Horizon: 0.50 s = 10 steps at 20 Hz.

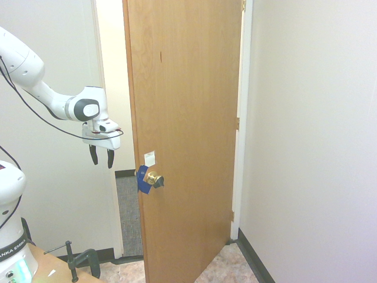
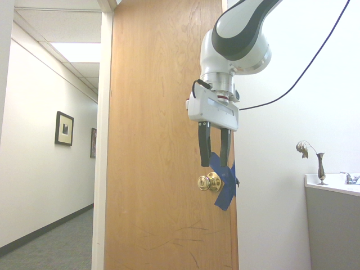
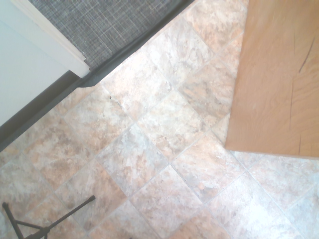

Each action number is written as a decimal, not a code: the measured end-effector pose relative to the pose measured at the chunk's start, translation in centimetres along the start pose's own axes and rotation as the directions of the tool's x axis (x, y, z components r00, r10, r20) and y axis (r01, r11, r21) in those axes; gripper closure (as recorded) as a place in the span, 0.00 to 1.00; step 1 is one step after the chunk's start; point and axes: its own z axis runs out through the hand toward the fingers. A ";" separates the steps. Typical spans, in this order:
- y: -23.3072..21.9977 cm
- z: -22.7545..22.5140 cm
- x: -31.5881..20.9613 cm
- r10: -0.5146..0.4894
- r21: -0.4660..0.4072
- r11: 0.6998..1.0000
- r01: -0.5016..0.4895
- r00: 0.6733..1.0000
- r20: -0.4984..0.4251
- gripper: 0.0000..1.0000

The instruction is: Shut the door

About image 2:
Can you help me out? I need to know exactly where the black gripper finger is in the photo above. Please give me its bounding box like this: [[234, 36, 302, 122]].
[[197, 121, 212, 168], [219, 128, 233, 168]]

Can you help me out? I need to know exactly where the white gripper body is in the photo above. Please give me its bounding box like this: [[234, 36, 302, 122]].
[[186, 84, 240, 132]]

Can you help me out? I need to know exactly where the wooden door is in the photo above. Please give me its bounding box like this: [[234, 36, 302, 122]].
[[103, 0, 240, 270]]

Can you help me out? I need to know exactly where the brass door knob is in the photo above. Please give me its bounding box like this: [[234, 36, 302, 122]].
[[196, 172, 224, 192]]

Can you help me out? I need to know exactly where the blue painter tape cross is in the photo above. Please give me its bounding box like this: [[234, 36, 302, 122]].
[[209, 151, 241, 211]]

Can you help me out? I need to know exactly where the dried wilted flower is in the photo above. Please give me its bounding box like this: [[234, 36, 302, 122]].
[[295, 140, 319, 160]]

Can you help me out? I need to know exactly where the metal bud vase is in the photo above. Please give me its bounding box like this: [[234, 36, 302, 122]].
[[316, 152, 329, 186]]

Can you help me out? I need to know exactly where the narrow dark framed picture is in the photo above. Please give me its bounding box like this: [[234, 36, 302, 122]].
[[89, 127, 97, 159]]

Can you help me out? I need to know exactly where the chrome sink faucet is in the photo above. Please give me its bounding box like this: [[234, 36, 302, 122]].
[[339, 172, 360, 186]]

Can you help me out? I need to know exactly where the grey vanity cabinet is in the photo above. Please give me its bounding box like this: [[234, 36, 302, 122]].
[[304, 173, 360, 270]]

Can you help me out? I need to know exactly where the large black framed picture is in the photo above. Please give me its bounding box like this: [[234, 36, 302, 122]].
[[54, 111, 75, 147]]

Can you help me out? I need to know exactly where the fluorescent ceiling light panel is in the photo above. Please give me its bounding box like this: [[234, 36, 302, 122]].
[[49, 42, 101, 64]]

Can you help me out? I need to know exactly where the white door frame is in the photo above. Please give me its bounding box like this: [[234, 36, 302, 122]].
[[91, 0, 119, 270]]

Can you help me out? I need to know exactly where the black cable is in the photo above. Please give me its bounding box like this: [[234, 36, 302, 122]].
[[238, 0, 352, 111]]

